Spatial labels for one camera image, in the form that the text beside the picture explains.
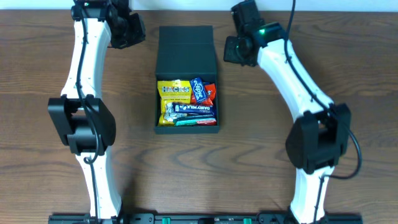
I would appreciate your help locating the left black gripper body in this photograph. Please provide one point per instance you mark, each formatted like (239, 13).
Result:
(132, 30)

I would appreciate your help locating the yellow candy bag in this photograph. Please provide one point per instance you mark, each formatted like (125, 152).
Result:
(174, 91)

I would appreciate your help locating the dark blue Eclipse gum pack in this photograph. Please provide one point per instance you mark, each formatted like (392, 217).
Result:
(198, 90)

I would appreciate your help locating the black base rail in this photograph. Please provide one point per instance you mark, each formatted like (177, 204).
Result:
(149, 218)

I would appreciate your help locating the red Hacks candy bag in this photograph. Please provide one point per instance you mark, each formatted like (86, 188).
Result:
(211, 91)

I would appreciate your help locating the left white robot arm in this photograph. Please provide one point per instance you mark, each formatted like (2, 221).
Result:
(81, 118)

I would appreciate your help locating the blue chocolate bar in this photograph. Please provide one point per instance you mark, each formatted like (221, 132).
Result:
(193, 109)

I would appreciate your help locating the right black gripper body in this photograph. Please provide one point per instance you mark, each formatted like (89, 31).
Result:
(233, 50)

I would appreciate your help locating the black gift box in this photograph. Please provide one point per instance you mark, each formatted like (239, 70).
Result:
(185, 53)

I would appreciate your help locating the green candy bar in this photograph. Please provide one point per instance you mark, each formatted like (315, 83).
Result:
(200, 120)

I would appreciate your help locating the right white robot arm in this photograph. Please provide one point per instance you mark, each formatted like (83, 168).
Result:
(318, 137)

